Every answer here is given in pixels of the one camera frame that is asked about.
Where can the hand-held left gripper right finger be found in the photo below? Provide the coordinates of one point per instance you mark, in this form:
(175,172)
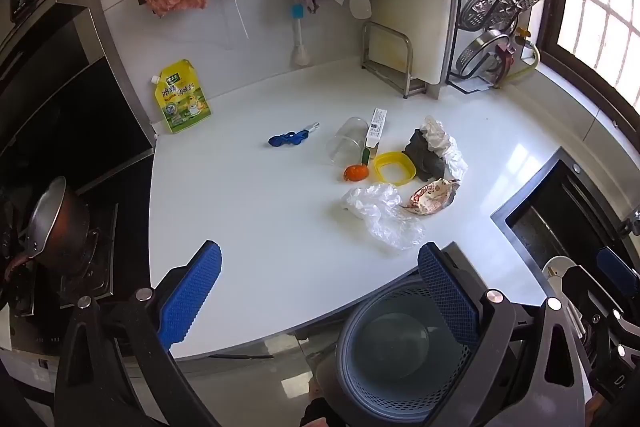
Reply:
(447,297)

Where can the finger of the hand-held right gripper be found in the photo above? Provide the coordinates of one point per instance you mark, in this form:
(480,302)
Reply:
(616,265)
(575,283)

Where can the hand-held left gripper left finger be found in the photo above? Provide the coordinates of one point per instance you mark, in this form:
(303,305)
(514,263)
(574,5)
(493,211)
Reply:
(190,297)

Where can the grey plastic basket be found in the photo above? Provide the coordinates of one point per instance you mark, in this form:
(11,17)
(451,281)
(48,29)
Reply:
(400,357)

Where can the red and white paper wrapper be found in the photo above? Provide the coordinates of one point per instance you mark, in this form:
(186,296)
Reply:
(431,198)

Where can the clear plastic bag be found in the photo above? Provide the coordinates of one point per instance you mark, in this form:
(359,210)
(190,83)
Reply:
(382,214)

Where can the white tissue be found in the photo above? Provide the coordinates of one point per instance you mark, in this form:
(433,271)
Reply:
(447,147)

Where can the orange peel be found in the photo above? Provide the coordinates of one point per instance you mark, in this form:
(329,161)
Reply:
(356,173)

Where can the blue plastic tool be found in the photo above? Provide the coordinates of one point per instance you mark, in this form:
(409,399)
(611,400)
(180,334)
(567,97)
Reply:
(287,138)

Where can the metal faucet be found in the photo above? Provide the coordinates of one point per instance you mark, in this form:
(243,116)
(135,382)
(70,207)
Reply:
(632,219)

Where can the black sink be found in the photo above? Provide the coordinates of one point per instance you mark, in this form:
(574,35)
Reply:
(565,202)

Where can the black gas stove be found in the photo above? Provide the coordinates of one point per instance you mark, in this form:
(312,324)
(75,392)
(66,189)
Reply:
(75,277)

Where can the dark grey cloth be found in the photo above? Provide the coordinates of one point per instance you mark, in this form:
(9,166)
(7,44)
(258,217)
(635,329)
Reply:
(424,154)

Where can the copper pot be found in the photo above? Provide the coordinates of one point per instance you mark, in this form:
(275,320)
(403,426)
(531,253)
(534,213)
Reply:
(60,227)

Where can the white and green carton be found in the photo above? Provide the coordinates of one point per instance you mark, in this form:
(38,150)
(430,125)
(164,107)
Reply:
(376,127)

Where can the clear plastic cup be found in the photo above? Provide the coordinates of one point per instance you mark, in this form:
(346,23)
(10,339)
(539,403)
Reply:
(346,139)

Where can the yellow seasoning pouch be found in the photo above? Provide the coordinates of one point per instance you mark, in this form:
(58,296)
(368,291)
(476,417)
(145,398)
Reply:
(184,99)

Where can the metal cutting board stand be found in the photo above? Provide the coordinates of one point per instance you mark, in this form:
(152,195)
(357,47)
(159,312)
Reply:
(406,72)

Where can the black range hood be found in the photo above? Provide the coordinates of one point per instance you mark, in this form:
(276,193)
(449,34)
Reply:
(60,97)

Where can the black lid rack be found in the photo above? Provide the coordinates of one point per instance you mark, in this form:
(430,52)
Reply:
(452,57)

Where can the blue and white bottle brush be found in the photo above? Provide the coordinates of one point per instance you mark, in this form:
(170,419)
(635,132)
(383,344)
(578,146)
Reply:
(299,52)

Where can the thin white strip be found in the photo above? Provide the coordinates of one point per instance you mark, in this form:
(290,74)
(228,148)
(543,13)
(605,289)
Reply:
(241,14)

